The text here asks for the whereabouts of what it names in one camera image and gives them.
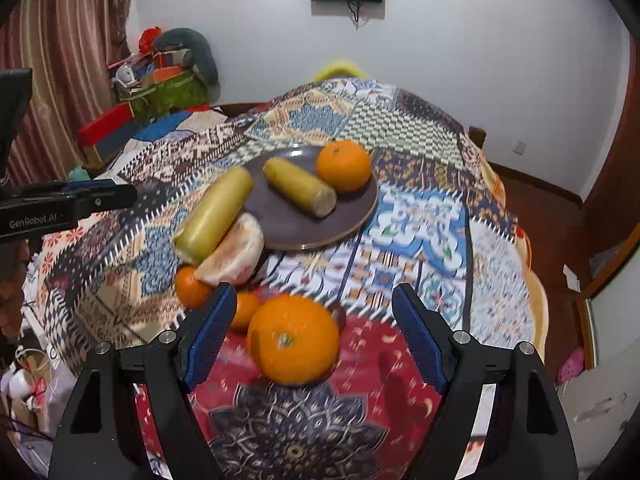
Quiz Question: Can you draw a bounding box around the white wall socket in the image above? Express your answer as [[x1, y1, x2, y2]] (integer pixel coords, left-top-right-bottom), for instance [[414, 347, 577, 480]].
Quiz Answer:
[[513, 141, 526, 155]]

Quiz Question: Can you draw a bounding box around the green storage box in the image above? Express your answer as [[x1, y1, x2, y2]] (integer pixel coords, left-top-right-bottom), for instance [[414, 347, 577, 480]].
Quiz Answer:
[[119, 70, 208, 126]]

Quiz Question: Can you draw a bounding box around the striped brown curtain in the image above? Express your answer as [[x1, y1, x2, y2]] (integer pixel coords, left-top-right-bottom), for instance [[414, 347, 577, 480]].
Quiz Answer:
[[1, 0, 130, 185]]

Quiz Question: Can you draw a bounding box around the dark purple plate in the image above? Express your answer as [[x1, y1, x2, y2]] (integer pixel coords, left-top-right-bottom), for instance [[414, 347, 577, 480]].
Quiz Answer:
[[244, 145, 378, 250]]

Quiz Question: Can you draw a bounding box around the large orange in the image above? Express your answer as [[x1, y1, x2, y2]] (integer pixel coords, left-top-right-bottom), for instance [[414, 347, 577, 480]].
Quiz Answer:
[[246, 295, 341, 386], [316, 140, 371, 194]]

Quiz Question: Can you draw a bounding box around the peeled pomelo segment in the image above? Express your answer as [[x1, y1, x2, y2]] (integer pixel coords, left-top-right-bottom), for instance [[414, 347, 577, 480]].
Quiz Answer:
[[194, 212, 264, 287]]

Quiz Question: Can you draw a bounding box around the teal plush toy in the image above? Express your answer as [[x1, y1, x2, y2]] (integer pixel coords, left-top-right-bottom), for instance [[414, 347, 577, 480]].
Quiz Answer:
[[152, 27, 219, 87]]

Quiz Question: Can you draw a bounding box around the red flat box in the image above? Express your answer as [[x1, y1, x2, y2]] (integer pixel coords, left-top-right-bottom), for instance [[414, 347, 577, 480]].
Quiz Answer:
[[77, 102, 136, 148]]

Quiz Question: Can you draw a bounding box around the yellow fuzzy cushion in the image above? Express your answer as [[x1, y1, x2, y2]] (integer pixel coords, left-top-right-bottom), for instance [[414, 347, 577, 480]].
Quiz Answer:
[[314, 58, 369, 82]]

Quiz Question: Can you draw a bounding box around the orange yellow blanket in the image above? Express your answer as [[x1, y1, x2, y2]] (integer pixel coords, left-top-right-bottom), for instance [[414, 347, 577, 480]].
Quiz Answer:
[[466, 127, 549, 359]]

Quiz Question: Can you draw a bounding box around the pink slipper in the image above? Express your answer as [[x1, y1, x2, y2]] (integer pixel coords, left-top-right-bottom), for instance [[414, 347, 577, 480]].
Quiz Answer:
[[556, 347, 586, 386]]

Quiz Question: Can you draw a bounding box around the small mandarin orange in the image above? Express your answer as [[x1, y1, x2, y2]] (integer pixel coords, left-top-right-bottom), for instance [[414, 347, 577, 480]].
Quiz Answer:
[[230, 292, 262, 332], [175, 264, 212, 310]]

